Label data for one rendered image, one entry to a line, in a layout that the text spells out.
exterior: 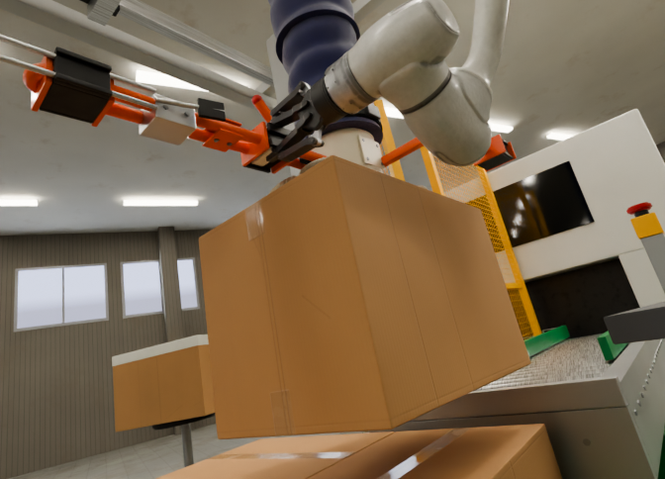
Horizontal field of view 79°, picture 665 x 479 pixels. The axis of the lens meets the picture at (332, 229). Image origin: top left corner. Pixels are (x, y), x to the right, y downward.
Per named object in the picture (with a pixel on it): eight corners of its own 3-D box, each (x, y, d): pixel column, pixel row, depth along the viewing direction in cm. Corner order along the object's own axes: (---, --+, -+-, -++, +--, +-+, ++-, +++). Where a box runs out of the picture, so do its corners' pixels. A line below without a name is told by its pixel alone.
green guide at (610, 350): (639, 325, 270) (634, 311, 272) (659, 321, 264) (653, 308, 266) (605, 360, 149) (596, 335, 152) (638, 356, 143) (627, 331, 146)
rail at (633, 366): (665, 345, 260) (652, 316, 266) (676, 343, 257) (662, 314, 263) (629, 477, 87) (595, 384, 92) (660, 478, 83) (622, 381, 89)
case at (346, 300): (394, 383, 120) (364, 254, 132) (531, 363, 96) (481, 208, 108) (217, 439, 75) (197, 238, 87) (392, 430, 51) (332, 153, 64)
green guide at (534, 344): (555, 338, 301) (550, 327, 304) (570, 336, 295) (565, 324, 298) (469, 378, 181) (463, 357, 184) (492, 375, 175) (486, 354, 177)
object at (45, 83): (96, 128, 63) (96, 100, 64) (115, 102, 58) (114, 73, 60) (30, 111, 57) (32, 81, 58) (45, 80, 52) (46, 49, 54)
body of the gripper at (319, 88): (320, 64, 69) (283, 93, 74) (330, 107, 66) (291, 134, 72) (347, 80, 74) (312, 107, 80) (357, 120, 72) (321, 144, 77)
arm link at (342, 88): (353, 87, 62) (326, 108, 66) (386, 106, 69) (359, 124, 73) (340, 40, 65) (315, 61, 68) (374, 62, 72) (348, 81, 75)
